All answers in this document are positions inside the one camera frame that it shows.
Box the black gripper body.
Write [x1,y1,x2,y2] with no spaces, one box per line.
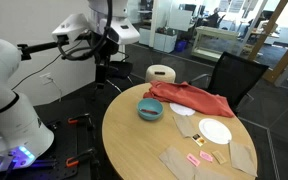
[92,31,120,68]

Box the red pen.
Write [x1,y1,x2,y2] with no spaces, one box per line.
[140,108,160,116]

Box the orange and black clamp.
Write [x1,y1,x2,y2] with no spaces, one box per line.
[67,113,96,132]
[65,147,98,168]

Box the white round stool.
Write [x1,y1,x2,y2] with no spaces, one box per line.
[145,64,177,84]

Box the white low cabinet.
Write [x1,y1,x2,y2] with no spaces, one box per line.
[138,26,179,54]

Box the blue round plate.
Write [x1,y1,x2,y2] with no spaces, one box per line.
[136,97,165,122]

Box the black mounting plate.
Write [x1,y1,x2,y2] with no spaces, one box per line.
[0,96,100,180]

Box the blue bin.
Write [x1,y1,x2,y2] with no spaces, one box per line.
[174,39,189,53]

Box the small white paper disc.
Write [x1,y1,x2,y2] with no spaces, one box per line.
[169,102,196,117]

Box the red cloth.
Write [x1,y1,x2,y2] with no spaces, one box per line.
[143,80,236,118]

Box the small brown paper napkin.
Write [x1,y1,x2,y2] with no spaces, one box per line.
[173,114,197,138]

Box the white side table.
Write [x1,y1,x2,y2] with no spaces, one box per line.
[191,25,242,63]

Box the black and yellow packet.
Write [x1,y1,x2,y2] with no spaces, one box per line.
[191,132,207,147]

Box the seated person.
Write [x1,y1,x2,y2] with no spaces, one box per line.
[206,7,226,28]

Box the large white plate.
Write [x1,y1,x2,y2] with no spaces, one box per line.
[198,118,233,145]

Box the pink packet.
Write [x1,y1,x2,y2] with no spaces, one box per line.
[186,152,202,167]
[199,150,214,164]

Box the black mesh office chair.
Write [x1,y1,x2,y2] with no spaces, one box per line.
[188,51,270,115]

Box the tan packet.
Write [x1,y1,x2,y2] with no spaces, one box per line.
[211,150,229,165]

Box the wooden beam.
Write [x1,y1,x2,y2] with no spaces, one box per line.
[247,0,288,62]
[262,29,288,84]

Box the white wall outlet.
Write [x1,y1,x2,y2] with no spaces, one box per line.
[38,72,54,86]

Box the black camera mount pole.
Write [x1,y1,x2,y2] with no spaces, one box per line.
[16,40,67,62]

